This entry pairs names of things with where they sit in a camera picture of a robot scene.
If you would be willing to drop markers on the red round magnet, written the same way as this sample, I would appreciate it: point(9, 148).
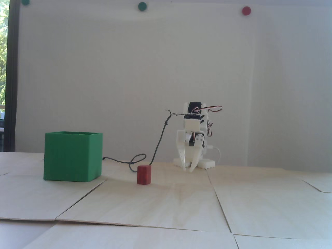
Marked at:
point(246, 10)

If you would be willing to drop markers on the green open-top box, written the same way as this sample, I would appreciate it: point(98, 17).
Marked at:
point(70, 158)

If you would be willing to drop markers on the white fixed gripper finger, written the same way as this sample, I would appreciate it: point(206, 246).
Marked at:
point(184, 155)

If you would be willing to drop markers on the white moving gripper finger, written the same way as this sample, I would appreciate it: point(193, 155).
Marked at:
point(198, 150)

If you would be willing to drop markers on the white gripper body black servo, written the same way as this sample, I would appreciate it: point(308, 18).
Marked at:
point(188, 150)

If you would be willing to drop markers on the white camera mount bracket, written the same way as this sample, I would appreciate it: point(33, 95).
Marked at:
point(192, 125)

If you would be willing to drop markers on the dark window frame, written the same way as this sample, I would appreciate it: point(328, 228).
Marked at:
point(12, 77)

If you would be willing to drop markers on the red rectangular block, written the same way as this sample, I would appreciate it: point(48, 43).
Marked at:
point(144, 175)

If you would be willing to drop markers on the green tree foliage outside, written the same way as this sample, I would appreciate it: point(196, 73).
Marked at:
point(3, 52)

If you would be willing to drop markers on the green round magnet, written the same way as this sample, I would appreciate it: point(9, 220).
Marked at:
point(25, 2)
point(142, 6)

